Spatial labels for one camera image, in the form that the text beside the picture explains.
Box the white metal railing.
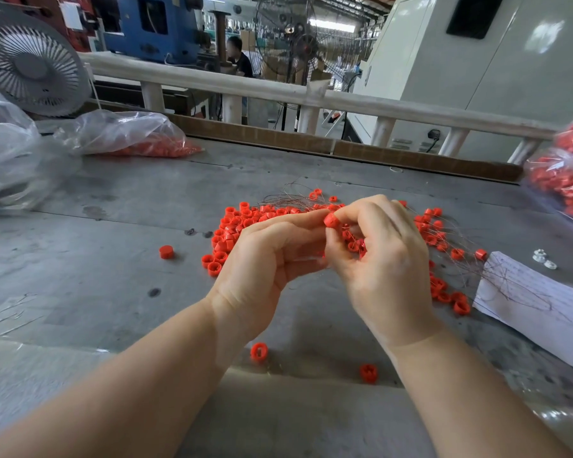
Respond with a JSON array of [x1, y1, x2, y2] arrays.
[[79, 52, 560, 166]]

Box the pile of red plastic rings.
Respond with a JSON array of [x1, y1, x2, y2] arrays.
[[201, 188, 489, 317]]

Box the person's right forearm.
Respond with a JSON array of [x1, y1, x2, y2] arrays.
[[386, 329, 573, 458]]

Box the large clear bag red pieces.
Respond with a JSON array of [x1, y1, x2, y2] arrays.
[[522, 104, 573, 230]]

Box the white desk fan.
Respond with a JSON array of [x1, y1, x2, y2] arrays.
[[0, 8, 93, 118]]

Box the bundle of thin metal wires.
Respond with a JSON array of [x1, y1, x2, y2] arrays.
[[260, 192, 402, 282]]

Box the crumpled clear plastic bag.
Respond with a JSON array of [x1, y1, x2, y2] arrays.
[[0, 85, 66, 214]]

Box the brown wooden board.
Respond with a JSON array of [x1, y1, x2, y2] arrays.
[[84, 100, 523, 183]]

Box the clear bag with red pieces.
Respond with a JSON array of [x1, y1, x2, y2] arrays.
[[55, 110, 204, 159]]

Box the black pedestal fan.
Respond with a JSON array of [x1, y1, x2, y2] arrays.
[[290, 28, 324, 134]]

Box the white paper sheet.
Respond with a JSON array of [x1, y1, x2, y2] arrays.
[[474, 251, 573, 378]]

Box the person's left forearm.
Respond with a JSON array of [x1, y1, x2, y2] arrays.
[[0, 302, 254, 458]]

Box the blue industrial machine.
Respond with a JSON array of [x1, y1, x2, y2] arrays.
[[107, 0, 209, 66]]

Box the person's left hand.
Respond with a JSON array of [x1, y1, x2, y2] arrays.
[[207, 209, 334, 347]]

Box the large grey machine cabinet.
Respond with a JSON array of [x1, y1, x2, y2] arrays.
[[348, 0, 573, 163]]

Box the red industrial machine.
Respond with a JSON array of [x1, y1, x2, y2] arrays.
[[0, 0, 93, 52]]

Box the person's right hand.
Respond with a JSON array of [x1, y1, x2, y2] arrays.
[[323, 194, 445, 354]]

